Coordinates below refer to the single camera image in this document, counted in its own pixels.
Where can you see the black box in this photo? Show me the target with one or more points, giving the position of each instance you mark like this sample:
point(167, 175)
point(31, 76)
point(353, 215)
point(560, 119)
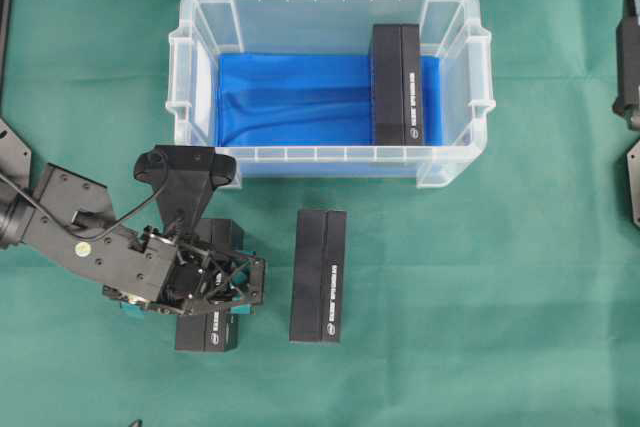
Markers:
point(319, 264)
point(396, 85)
point(217, 331)

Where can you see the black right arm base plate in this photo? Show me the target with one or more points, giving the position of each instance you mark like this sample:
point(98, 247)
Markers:
point(633, 169)

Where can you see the clear plastic storage case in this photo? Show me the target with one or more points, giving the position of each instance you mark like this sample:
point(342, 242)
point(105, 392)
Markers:
point(457, 89)

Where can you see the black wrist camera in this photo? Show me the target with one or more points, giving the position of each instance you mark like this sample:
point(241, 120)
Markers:
point(184, 179)

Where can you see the blue cloth liner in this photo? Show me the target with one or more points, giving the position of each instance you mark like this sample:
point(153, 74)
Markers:
point(267, 100)

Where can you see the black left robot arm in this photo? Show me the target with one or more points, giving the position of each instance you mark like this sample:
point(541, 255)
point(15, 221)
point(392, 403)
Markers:
point(161, 257)

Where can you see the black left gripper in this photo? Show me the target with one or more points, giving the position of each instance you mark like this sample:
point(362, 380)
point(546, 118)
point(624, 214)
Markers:
point(205, 278)

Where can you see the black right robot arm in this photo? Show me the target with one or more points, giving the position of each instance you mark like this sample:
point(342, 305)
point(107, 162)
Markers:
point(626, 104)

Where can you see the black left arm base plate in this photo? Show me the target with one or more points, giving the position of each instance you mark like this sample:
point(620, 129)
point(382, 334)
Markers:
point(15, 156)

